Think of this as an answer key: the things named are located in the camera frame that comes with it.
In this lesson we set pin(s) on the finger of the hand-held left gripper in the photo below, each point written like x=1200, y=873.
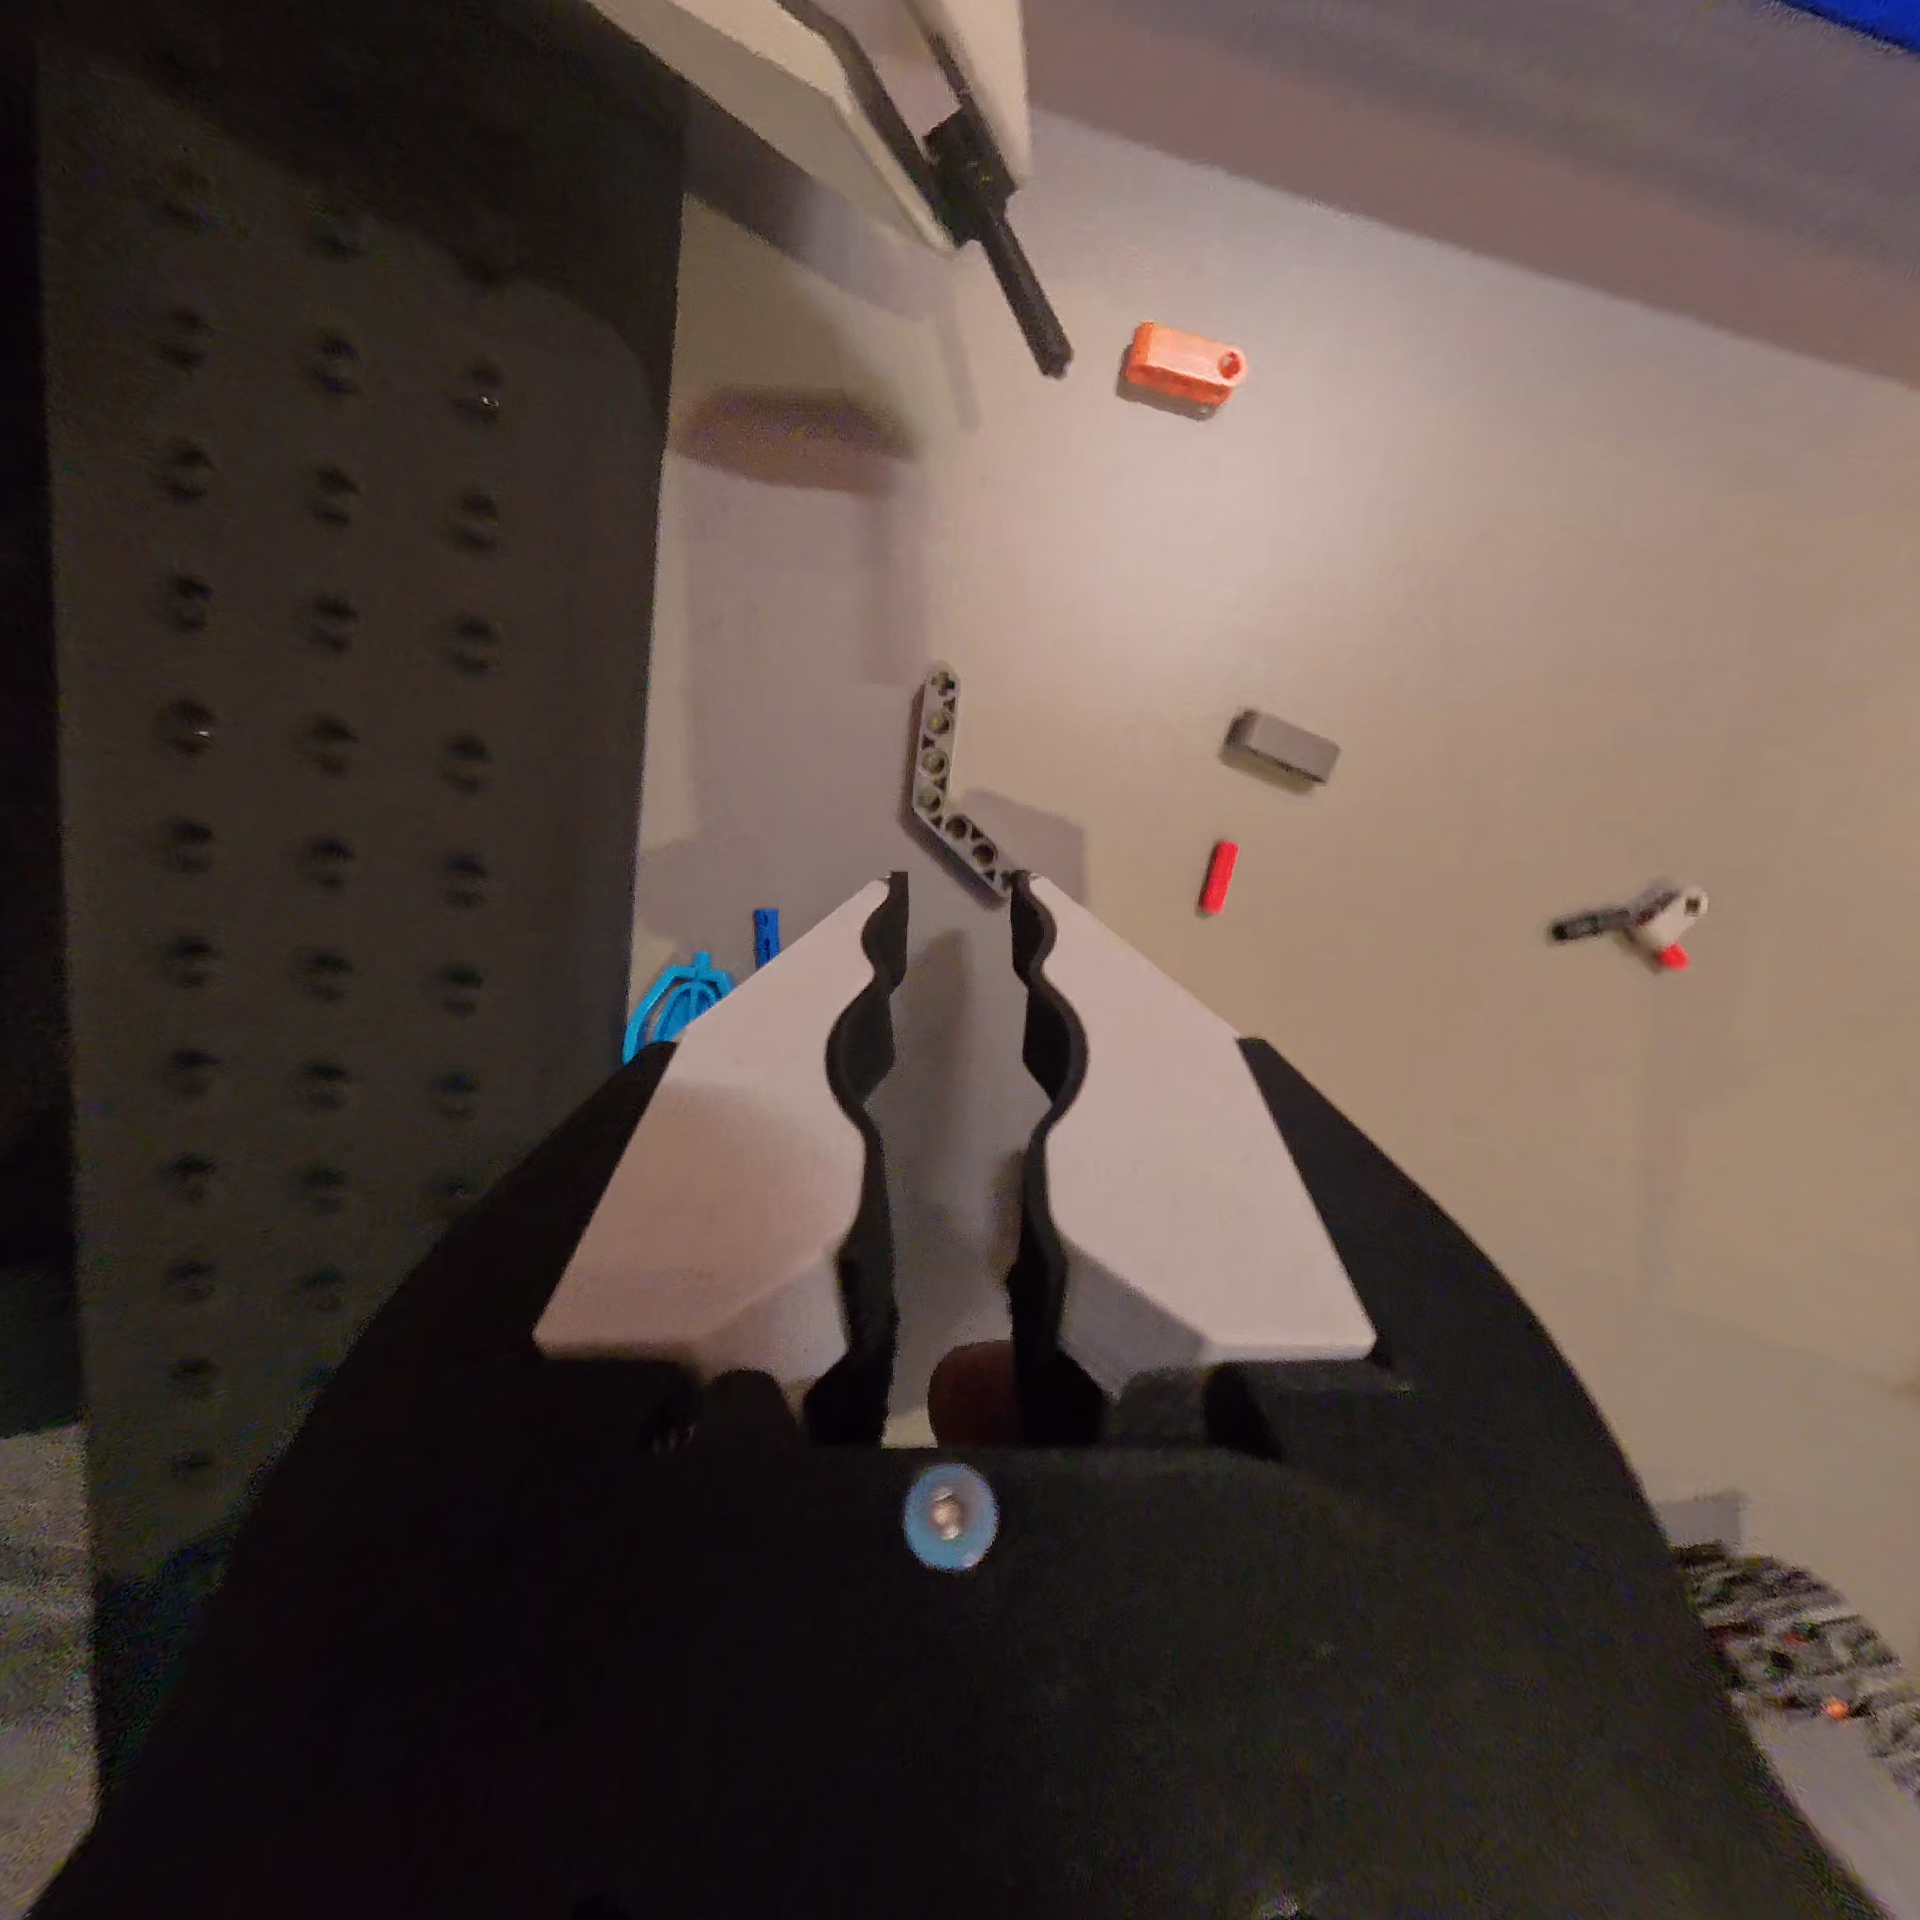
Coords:
x=975, y=59
x=750, y=59

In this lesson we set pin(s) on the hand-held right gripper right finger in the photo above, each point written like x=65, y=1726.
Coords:
x=1185, y=1201

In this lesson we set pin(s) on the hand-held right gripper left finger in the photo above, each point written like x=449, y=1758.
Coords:
x=721, y=1184

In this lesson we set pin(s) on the blue toy pin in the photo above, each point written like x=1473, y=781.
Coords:
x=767, y=931

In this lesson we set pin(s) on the black toy axle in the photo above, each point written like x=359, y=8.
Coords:
x=1037, y=317

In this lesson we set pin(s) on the grey bent toy beam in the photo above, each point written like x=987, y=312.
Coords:
x=961, y=845

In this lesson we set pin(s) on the small grey connector block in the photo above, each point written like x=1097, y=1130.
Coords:
x=1283, y=750

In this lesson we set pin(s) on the blue plastic toy tool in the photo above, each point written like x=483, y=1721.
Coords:
x=646, y=1037

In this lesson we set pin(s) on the red toy pin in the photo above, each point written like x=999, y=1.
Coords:
x=1220, y=879

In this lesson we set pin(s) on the orange toy connector block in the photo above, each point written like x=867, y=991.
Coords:
x=1172, y=365

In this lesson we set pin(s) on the white red black connector piece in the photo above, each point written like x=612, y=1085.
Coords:
x=1659, y=917

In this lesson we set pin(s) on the black studded mat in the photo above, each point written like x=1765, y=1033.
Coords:
x=331, y=674

